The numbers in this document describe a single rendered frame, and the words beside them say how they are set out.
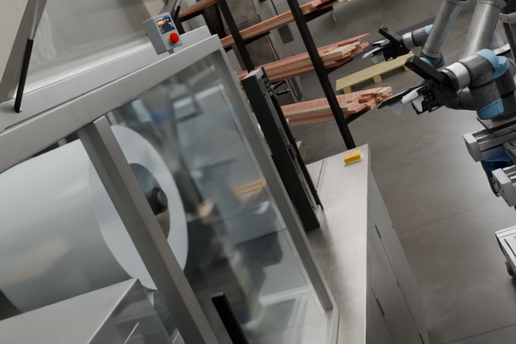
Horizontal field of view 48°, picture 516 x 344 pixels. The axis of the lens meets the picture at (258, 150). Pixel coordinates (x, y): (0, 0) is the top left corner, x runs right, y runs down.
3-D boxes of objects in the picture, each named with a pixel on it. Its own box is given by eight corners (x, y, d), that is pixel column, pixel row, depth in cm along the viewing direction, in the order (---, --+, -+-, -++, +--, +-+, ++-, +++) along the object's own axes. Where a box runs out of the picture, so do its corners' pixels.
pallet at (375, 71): (412, 57, 910) (410, 50, 908) (421, 64, 827) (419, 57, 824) (337, 87, 937) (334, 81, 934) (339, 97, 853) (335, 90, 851)
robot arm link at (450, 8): (481, -29, 219) (430, 81, 247) (487, -34, 227) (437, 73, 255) (452, -40, 222) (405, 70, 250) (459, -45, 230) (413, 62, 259)
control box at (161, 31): (170, 49, 161) (155, 15, 159) (157, 55, 166) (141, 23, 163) (187, 42, 166) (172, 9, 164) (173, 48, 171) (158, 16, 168)
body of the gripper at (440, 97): (428, 114, 158) (463, 95, 161) (415, 85, 158) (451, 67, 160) (415, 116, 166) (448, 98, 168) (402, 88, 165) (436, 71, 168)
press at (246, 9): (262, 117, 976) (202, -21, 924) (319, 94, 952) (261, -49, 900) (252, 135, 860) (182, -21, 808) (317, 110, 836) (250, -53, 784)
